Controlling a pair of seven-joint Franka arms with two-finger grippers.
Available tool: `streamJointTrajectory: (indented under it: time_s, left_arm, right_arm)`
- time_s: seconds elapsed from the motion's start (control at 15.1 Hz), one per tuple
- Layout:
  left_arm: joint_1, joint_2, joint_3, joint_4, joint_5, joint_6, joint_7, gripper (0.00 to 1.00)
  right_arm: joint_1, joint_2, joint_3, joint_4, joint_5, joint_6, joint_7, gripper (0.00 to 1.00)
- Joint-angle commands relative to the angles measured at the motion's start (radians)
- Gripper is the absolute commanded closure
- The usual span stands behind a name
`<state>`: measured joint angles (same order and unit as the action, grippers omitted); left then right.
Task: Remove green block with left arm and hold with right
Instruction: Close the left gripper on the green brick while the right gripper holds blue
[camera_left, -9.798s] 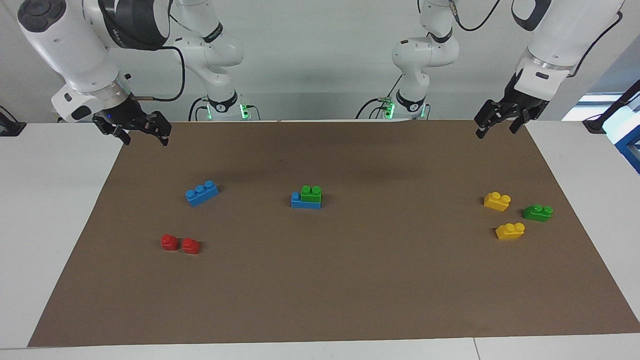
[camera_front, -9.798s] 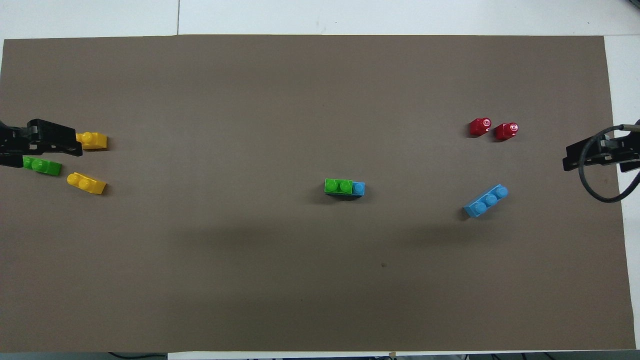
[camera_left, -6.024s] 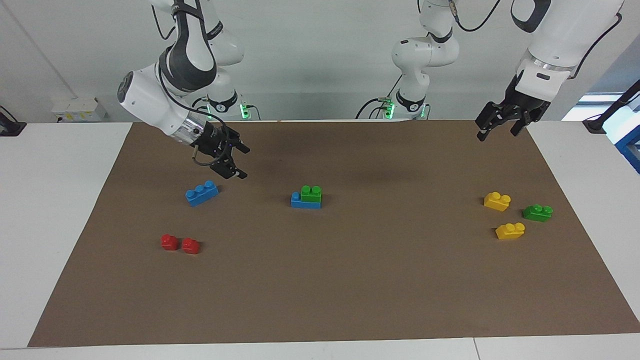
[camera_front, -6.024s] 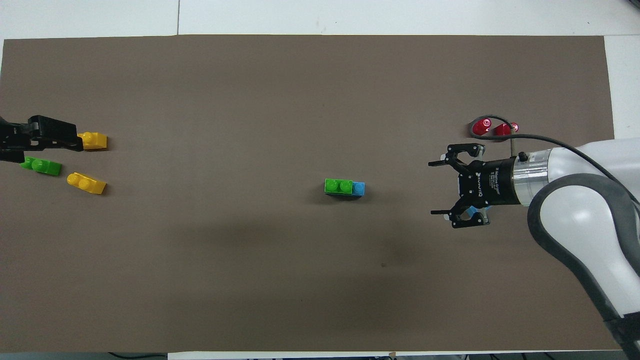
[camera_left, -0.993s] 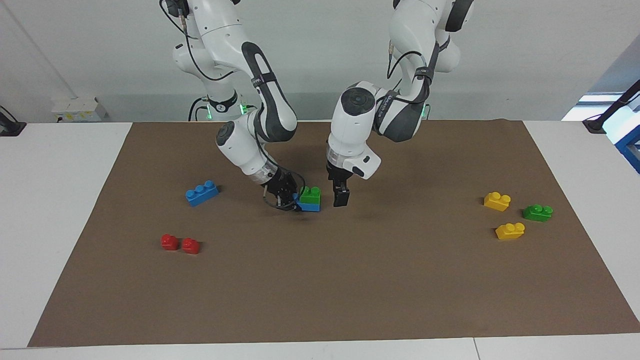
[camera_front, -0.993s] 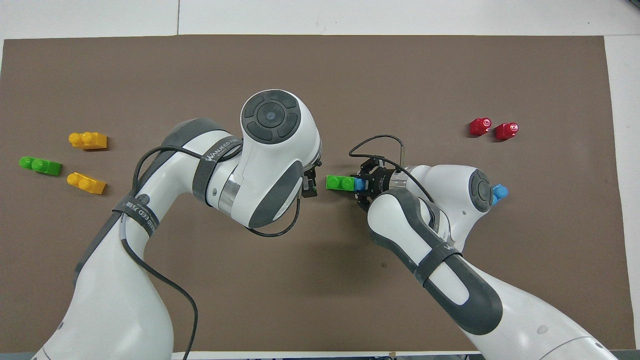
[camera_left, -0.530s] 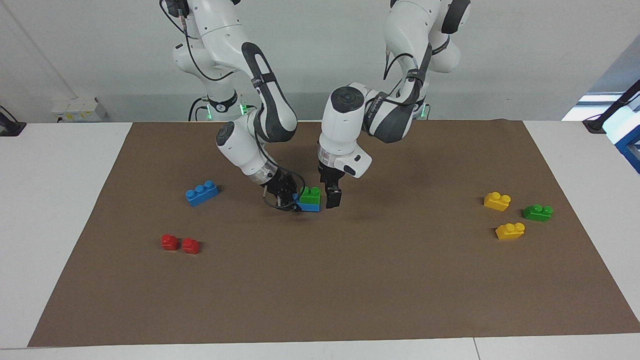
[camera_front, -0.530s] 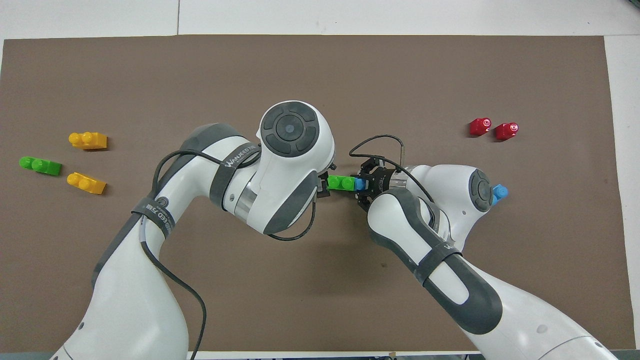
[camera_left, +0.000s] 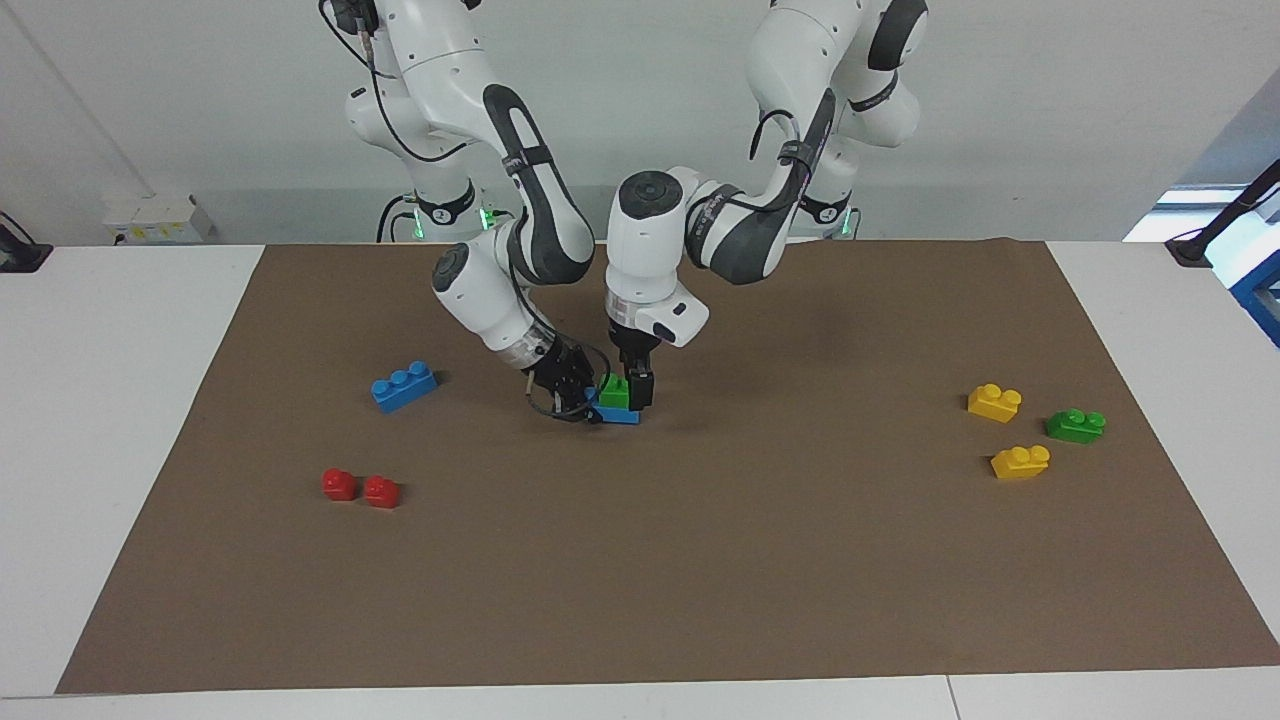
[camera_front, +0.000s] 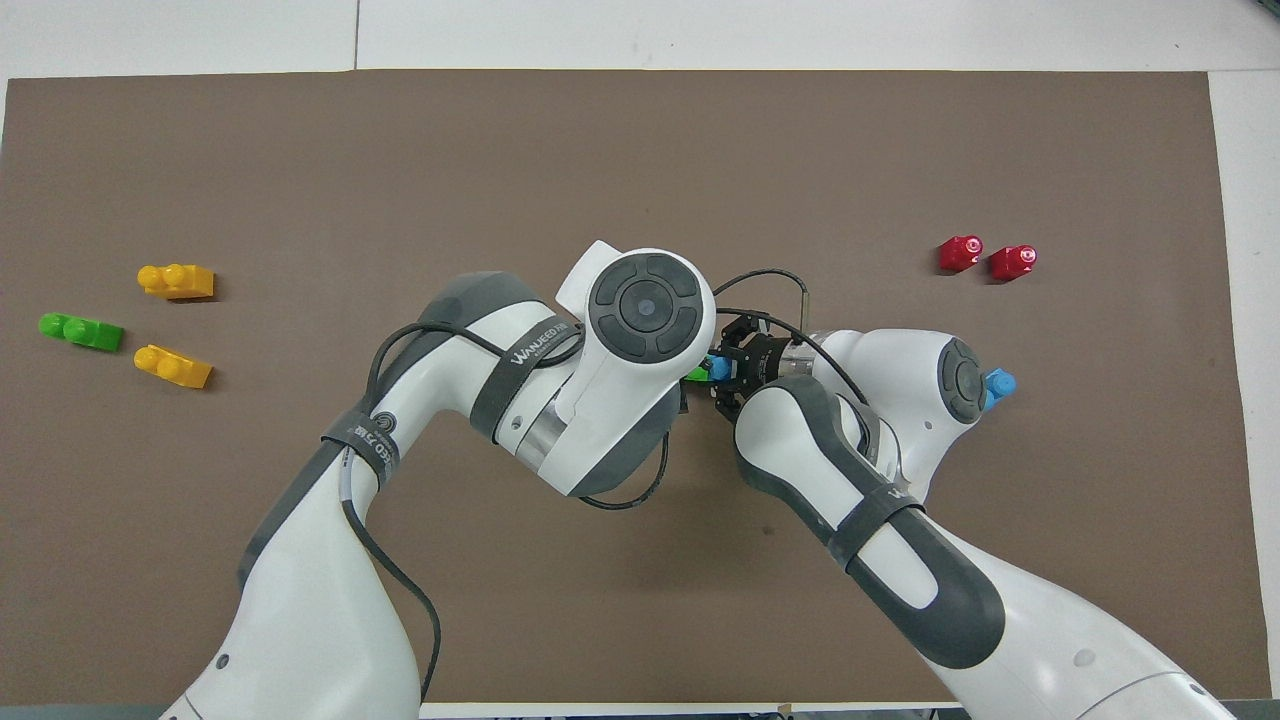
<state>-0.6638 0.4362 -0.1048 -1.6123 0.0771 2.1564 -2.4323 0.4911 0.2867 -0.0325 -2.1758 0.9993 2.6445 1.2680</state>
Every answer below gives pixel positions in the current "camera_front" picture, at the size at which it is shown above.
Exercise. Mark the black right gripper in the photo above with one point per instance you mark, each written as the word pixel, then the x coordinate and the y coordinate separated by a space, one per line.
pixel 768 360

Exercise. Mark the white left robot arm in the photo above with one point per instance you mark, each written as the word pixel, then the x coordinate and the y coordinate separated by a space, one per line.
pixel 600 400

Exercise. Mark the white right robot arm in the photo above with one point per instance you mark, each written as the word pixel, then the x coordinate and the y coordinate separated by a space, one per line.
pixel 900 560

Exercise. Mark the red single-stud block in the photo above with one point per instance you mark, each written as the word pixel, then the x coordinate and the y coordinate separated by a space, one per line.
pixel 960 253
pixel 1012 263

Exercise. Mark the blue three-stud block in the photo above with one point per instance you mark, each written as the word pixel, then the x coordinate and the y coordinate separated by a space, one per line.
pixel 1000 384

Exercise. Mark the yellow two-stud block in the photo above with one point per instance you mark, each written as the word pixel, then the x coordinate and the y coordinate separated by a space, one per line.
pixel 178 282
pixel 172 367

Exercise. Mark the brown table mat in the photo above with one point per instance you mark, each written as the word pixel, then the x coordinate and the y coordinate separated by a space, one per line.
pixel 300 160

